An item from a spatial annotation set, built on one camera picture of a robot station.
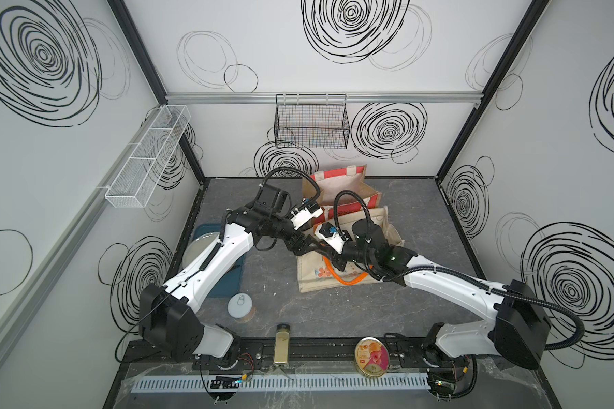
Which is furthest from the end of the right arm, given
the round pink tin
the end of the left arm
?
the round pink tin

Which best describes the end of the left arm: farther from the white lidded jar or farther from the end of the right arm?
the white lidded jar

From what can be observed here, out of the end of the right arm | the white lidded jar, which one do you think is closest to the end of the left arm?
the end of the right arm

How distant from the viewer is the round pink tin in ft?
2.29

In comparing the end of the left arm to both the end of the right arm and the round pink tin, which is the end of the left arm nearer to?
the end of the right arm

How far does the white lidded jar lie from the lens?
0.79 m

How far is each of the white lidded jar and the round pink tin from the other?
0.34 meters
